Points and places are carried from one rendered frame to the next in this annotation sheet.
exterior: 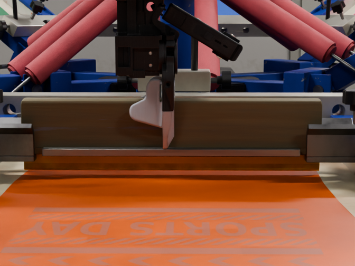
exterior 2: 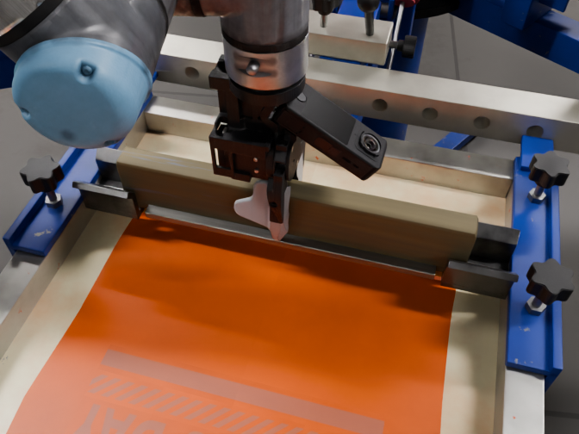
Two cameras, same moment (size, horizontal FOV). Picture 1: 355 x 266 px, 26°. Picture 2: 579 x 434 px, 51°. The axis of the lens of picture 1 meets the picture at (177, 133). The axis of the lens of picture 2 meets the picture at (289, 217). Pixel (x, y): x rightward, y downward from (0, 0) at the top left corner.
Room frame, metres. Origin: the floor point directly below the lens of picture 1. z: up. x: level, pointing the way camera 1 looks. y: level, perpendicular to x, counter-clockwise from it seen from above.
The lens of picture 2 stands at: (0.60, -0.10, 1.54)
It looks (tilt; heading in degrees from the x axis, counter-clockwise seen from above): 50 degrees down; 14
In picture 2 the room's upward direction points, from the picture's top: straight up
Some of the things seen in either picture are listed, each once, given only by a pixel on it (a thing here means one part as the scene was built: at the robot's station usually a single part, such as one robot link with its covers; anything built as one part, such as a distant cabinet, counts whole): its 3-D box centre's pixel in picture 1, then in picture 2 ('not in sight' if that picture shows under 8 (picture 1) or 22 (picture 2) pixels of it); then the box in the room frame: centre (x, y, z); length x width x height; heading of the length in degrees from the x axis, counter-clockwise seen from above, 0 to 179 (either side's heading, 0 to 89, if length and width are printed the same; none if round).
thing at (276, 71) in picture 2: not in sight; (264, 52); (1.04, 0.03, 1.23); 0.08 x 0.08 x 0.05
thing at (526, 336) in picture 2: not in sight; (527, 263); (1.07, -0.27, 0.98); 0.30 x 0.05 x 0.07; 179
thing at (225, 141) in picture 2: (149, 34); (261, 120); (1.04, 0.04, 1.15); 0.09 x 0.08 x 0.12; 89
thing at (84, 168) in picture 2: not in sight; (91, 172); (1.08, 0.29, 0.98); 0.30 x 0.05 x 0.07; 179
